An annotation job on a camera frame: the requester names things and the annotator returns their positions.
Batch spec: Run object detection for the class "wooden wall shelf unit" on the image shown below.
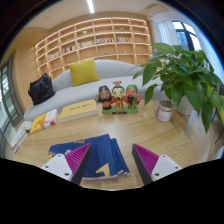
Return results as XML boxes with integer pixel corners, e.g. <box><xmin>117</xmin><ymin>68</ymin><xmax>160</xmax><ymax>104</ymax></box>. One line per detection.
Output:
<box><xmin>34</xmin><ymin>17</ymin><xmax>154</xmax><ymax>81</ymax></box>

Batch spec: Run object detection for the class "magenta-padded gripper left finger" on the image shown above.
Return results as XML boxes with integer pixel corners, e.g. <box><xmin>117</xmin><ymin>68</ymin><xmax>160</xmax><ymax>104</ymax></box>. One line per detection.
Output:
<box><xmin>40</xmin><ymin>143</ymin><xmax>93</xmax><ymax>186</ymax></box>

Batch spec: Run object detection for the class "dark-framed window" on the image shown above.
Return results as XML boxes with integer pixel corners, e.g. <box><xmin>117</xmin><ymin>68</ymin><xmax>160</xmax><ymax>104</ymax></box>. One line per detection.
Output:
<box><xmin>171</xmin><ymin>20</ymin><xmax>203</xmax><ymax>53</ymax></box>

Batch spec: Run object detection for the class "blue printed towel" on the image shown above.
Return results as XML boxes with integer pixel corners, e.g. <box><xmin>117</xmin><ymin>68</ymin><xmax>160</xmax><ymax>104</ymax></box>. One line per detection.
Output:
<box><xmin>47</xmin><ymin>133</ymin><xmax>132</xmax><ymax>179</ymax></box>

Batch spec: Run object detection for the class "yellow and orange book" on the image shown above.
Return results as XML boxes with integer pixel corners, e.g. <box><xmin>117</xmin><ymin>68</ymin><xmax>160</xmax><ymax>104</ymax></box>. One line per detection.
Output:
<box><xmin>29</xmin><ymin>108</ymin><xmax>58</xmax><ymax>135</ymax></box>

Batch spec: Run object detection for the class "colourful three-figure figurine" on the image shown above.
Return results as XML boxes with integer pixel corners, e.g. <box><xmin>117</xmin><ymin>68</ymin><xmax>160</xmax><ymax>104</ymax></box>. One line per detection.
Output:
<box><xmin>94</xmin><ymin>80</ymin><xmax>142</xmax><ymax>115</ymax></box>

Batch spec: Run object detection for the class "white wall air conditioner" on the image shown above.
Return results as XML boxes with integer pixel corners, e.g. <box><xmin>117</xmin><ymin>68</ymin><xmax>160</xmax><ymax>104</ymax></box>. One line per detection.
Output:
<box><xmin>146</xmin><ymin>3</ymin><xmax>169</xmax><ymax>19</ymax></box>

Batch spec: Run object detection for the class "yellow cushion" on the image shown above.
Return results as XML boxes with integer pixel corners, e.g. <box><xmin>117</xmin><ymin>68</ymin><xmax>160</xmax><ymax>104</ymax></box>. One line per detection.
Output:
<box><xmin>68</xmin><ymin>58</ymin><xmax>101</xmax><ymax>88</ymax></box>

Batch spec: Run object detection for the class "long ceiling light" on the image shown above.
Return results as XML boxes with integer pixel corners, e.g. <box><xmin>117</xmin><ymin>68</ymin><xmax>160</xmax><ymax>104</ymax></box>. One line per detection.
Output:
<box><xmin>86</xmin><ymin>0</ymin><xmax>96</xmax><ymax>14</ymax></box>

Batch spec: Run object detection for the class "black bag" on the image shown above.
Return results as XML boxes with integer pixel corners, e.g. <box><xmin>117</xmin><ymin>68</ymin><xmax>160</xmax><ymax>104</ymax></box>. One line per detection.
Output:
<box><xmin>27</xmin><ymin>73</ymin><xmax>56</xmax><ymax>106</ymax></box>

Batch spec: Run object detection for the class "white sheer curtain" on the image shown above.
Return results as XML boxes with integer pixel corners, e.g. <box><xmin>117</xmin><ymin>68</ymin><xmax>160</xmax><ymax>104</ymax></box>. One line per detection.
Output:
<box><xmin>156</xmin><ymin>20</ymin><xmax>178</xmax><ymax>46</ymax></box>

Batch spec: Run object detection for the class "grey curved sofa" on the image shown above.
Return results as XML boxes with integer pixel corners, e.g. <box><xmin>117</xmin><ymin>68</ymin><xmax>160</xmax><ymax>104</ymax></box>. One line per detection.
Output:
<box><xmin>23</xmin><ymin>59</ymin><xmax>168</xmax><ymax>122</ymax></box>

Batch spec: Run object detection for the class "red and white book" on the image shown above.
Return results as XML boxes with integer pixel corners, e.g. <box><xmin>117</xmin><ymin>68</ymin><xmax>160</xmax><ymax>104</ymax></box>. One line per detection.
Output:
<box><xmin>9</xmin><ymin>120</ymin><xmax>34</xmax><ymax>149</ymax></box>

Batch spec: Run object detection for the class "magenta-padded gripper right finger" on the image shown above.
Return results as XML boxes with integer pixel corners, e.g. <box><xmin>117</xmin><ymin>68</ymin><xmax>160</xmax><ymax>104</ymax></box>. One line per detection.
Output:
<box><xmin>131</xmin><ymin>143</ymin><xmax>183</xmax><ymax>186</ymax></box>

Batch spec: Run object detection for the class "plain yellow book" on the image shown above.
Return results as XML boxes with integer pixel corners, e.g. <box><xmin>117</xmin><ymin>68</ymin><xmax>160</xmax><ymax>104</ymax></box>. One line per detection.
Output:
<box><xmin>58</xmin><ymin>101</ymin><xmax>99</xmax><ymax>124</ymax></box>

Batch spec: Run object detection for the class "small white red-labelled cup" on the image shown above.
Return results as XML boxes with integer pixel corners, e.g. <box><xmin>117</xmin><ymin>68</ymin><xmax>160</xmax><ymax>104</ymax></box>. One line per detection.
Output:
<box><xmin>155</xmin><ymin>99</ymin><xmax>175</xmax><ymax>123</ymax></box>

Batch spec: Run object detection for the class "green leafy potted plant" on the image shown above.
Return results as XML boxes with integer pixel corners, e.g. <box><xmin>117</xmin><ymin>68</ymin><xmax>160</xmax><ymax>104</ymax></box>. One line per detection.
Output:
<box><xmin>132</xmin><ymin>42</ymin><xmax>224</xmax><ymax>134</ymax></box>

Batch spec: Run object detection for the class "grey-framed glass door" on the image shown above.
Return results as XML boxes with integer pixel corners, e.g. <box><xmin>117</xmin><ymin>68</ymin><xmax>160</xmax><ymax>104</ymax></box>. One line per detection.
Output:
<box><xmin>0</xmin><ymin>56</ymin><xmax>24</xmax><ymax>158</ymax></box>

